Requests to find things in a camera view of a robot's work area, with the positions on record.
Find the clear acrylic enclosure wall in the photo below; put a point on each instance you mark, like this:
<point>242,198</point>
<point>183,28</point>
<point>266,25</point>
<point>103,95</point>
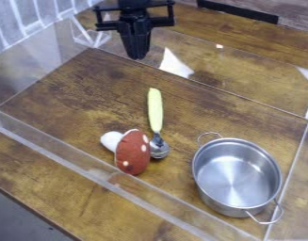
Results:
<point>232,76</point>

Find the black bar at back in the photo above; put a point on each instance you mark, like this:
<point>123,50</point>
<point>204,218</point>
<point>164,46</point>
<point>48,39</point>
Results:
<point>242,12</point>

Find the red plush mushroom toy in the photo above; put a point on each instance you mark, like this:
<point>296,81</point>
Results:
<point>131,150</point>

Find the silver metal pot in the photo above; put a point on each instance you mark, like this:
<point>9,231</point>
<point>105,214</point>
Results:
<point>238,178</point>

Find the green handled metal spoon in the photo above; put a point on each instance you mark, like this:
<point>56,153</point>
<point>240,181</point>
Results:
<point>158,145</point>

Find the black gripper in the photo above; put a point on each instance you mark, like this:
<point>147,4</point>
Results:
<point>133,12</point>

